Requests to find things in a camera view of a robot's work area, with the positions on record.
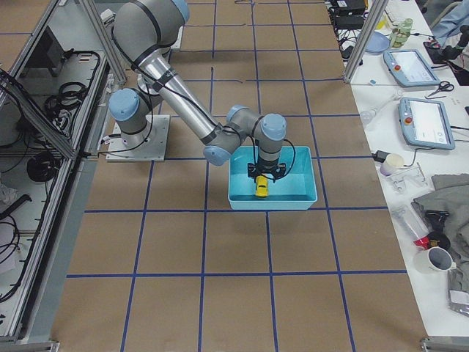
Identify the far blue teach pendant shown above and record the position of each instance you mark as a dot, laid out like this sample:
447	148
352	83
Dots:
409	68

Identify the near blue teach pendant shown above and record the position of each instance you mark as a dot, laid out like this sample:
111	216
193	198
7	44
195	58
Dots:
424	123

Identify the teal plastic bin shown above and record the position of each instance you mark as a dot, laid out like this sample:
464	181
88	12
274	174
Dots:
296	191

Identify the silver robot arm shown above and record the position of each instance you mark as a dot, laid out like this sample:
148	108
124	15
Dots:
143	32

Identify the white paper cup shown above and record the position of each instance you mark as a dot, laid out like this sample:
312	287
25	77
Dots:
392	163

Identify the black power adapter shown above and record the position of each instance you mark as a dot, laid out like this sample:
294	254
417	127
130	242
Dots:
351	22

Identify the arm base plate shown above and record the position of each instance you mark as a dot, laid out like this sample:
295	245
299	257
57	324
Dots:
148	145

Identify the grey cloth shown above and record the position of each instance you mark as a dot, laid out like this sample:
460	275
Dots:
451	196

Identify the yellow toy beetle car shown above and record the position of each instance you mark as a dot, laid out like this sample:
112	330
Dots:
261	190

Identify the blue plastic plate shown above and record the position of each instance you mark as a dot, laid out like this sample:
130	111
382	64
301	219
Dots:
377	44

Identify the blue teach pendant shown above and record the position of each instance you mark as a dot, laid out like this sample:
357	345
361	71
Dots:
409	68
424	123

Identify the aluminium frame post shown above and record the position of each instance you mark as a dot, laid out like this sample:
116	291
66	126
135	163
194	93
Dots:
376	11

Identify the black scissors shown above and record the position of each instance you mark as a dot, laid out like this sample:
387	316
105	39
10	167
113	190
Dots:
444	86

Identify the white mug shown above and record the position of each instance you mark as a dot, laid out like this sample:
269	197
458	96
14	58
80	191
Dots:
433	260

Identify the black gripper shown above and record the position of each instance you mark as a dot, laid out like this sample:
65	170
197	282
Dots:
264	169

